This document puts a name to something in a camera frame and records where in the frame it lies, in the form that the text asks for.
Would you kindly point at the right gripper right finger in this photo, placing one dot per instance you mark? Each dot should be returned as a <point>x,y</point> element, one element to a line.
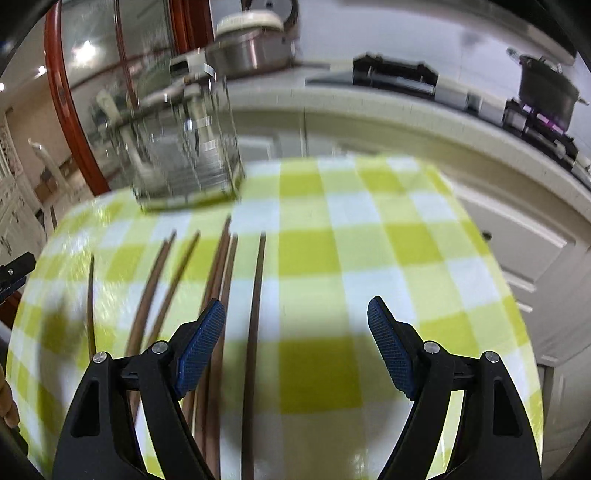
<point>494,438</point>

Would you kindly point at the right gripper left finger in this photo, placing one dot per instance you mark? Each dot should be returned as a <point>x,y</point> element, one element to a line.
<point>98,438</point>

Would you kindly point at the white ceramic soup spoon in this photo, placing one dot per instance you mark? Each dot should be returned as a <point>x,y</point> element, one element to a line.
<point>196,102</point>

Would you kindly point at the person's left hand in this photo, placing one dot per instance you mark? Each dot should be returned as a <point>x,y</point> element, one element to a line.
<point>8,409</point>

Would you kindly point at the white dining chair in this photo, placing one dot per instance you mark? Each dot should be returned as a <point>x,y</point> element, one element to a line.
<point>61,183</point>

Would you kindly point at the green checkered tablecloth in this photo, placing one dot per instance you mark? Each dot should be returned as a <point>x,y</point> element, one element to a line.
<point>324,406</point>

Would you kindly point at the white lower cabinet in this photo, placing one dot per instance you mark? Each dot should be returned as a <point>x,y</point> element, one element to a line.
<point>540,240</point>

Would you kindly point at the red framed glass door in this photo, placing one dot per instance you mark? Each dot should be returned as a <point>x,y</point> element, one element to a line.
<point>112,46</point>

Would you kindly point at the small white appliance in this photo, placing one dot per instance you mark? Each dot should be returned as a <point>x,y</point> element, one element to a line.
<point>191,67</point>

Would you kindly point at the silver rice cooker open lid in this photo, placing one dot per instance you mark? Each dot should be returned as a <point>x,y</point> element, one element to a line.
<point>257,40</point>

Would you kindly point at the dark stock pot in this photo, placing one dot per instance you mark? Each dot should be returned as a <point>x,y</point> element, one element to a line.
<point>546,89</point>

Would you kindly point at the black gas stove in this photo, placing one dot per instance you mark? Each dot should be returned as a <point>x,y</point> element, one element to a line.
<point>419,80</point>

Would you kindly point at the metal wire utensil rack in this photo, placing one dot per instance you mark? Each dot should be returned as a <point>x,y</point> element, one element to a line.
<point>164,136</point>

